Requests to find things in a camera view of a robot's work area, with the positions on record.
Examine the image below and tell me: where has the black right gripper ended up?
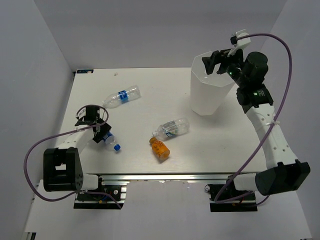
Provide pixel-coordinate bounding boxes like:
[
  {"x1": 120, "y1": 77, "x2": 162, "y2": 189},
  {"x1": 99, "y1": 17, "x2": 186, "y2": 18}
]
[{"x1": 201, "y1": 45, "x2": 247, "y2": 88}]

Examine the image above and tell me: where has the clear bottle blue cap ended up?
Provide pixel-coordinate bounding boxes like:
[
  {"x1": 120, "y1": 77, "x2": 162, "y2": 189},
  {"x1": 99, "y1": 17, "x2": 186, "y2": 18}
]
[{"x1": 102, "y1": 131, "x2": 121, "y2": 153}]

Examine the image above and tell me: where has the Aquafina bottle white cap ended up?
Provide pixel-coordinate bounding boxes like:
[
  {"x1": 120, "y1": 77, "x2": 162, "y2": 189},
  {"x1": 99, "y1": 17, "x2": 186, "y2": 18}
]
[{"x1": 102, "y1": 85, "x2": 141, "y2": 109}]

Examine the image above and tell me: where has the clear bottle white green label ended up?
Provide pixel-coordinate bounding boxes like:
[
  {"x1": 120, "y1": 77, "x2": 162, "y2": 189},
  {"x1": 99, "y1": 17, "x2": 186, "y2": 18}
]
[{"x1": 152, "y1": 117, "x2": 190, "y2": 141}]

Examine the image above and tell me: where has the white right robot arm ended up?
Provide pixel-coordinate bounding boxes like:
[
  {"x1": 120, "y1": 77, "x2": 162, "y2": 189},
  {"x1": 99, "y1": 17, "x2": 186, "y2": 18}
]
[{"x1": 202, "y1": 49, "x2": 311, "y2": 200}]

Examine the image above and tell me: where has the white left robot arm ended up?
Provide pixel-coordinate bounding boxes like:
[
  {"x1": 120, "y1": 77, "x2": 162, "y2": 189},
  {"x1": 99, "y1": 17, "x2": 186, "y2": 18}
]
[{"x1": 43, "y1": 105, "x2": 111, "y2": 200}]

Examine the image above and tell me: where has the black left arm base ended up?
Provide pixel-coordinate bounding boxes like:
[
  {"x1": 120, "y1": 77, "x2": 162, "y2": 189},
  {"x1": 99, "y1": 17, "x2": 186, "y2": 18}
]
[{"x1": 73, "y1": 175, "x2": 129, "y2": 210}]

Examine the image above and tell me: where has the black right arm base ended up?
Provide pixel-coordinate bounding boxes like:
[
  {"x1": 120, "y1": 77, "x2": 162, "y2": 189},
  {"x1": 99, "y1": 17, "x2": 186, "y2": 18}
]
[{"x1": 204, "y1": 181, "x2": 258, "y2": 213}]

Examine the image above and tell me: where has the white octagonal bin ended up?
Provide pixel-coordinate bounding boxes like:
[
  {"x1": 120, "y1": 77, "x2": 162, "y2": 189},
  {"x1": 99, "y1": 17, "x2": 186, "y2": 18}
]
[{"x1": 190, "y1": 51, "x2": 235, "y2": 116}]

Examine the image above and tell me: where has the orange plastic bottle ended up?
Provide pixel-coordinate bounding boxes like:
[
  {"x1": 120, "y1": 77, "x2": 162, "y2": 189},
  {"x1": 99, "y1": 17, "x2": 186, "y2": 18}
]
[{"x1": 149, "y1": 137, "x2": 171, "y2": 161}]

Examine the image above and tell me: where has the blue table edge label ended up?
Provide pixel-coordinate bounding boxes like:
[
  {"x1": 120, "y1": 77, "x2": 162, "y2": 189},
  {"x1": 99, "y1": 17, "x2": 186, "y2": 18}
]
[{"x1": 76, "y1": 69, "x2": 94, "y2": 74}]

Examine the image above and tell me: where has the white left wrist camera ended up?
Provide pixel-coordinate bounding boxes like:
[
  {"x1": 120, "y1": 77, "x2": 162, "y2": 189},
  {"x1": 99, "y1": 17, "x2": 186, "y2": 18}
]
[{"x1": 75, "y1": 106, "x2": 86, "y2": 120}]

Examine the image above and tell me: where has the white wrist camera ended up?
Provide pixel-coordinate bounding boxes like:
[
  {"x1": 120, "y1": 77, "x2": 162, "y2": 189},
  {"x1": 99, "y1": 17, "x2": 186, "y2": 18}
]
[
  {"x1": 75, "y1": 106, "x2": 86, "y2": 120},
  {"x1": 227, "y1": 29, "x2": 251, "y2": 57}
]

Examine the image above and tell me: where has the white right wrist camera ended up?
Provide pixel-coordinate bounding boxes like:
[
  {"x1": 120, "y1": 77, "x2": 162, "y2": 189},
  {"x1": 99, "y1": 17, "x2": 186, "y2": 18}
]
[{"x1": 227, "y1": 29, "x2": 251, "y2": 57}]

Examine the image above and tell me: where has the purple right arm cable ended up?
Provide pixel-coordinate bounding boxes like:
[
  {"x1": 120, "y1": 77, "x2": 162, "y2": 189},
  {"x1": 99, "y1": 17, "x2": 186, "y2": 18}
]
[{"x1": 213, "y1": 33, "x2": 293, "y2": 206}]

